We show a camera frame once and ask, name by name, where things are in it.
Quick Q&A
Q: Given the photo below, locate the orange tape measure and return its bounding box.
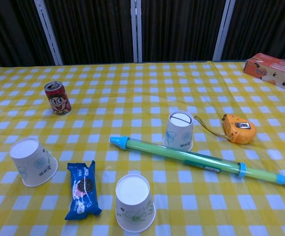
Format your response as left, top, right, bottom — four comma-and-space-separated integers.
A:
194, 113, 257, 145

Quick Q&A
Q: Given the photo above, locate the white paper cup green flower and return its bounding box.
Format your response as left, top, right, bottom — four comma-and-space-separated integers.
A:
115, 173, 156, 233

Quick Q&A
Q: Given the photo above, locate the white paper cup black-lined base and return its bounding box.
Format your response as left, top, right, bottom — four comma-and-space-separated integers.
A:
162, 111, 195, 151

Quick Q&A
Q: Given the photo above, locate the white paper cup blue print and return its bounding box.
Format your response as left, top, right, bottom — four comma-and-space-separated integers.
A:
9, 137, 58, 188

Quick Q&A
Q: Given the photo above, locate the orange cardboard box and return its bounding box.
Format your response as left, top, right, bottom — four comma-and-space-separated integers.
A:
243, 52, 285, 95

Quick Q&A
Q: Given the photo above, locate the white metal post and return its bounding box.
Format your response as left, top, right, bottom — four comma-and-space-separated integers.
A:
212, 0, 236, 61
130, 0, 143, 63
33, 0, 64, 66

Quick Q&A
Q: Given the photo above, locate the red cartoon drink can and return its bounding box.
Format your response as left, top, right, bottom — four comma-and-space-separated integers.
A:
44, 81, 72, 116

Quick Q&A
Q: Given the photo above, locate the yellow checkered tablecloth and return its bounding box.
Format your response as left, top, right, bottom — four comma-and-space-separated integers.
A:
0, 60, 285, 236

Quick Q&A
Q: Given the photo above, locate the green and blue water squirter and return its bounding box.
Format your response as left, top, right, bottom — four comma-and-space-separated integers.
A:
109, 136, 285, 194

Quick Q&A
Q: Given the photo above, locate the blue cookie packet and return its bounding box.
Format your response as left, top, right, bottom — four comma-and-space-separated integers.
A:
64, 160, 103, 221

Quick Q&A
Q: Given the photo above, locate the black pleated curtain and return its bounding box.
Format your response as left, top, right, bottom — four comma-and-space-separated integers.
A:
0, 0, 285, 68

